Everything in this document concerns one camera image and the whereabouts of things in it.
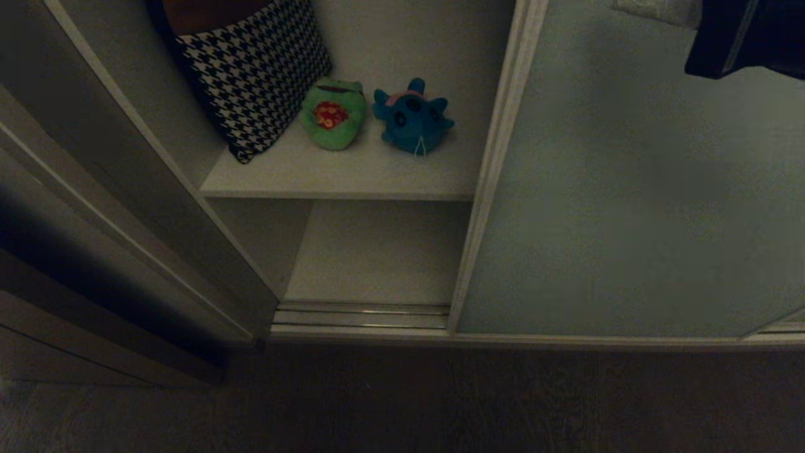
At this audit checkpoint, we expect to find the brown cushion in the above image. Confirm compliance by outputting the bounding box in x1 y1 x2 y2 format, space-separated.
162 0 275 36

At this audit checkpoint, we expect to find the black white houndstooth pillow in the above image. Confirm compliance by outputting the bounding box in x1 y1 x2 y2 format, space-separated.
174 0 333 165

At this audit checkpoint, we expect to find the green frog plush toy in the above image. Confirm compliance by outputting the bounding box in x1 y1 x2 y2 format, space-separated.
299 77 368 152

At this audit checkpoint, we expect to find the blue monster plush toy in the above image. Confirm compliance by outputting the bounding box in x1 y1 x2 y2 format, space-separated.
372 77 455 156

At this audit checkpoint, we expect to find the white wardrobe shelf board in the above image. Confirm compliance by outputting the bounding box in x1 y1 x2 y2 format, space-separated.
199 111 482 203

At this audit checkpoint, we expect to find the frosted glass sliding wardrobe door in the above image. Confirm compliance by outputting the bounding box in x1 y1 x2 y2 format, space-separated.
447 0 805 336

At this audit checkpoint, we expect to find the grey wardrobe side panel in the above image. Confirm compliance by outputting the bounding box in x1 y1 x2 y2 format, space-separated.
0 0 281 386

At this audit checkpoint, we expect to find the dark hanging garment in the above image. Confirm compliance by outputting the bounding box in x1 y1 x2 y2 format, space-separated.
684 0 805 81

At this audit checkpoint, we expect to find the metal sliding door floor track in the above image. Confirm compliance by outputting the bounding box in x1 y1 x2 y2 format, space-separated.
270 301 452 337

